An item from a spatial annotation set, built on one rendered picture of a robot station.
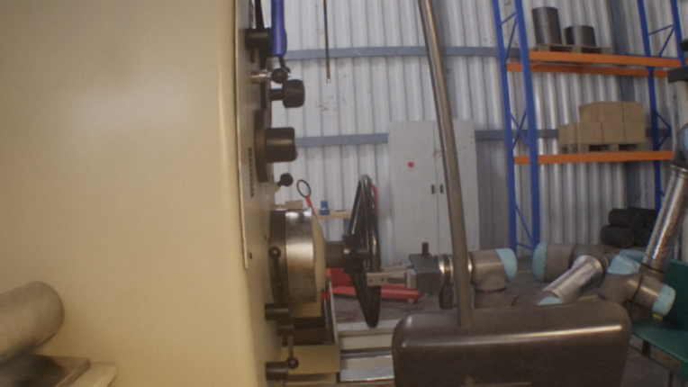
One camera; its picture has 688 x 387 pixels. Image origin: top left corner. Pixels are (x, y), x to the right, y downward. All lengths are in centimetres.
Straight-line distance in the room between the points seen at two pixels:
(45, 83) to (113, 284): 36
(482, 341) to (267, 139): 61
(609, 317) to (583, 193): 900
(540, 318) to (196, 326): 52
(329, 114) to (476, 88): 228
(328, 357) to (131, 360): 103
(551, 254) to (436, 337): 90
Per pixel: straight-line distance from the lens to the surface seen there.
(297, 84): 136
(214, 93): 93
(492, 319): 80
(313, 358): 193
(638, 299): 143
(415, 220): 835
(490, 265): 130
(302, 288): 137
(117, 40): 99
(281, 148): 117
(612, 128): 864
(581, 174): 978
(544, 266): 165
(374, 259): 127
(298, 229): 136
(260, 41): 105
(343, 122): 887
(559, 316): 81
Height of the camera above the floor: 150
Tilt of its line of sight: 2 degrees down
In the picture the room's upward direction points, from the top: 3 degrees counter-clockwise
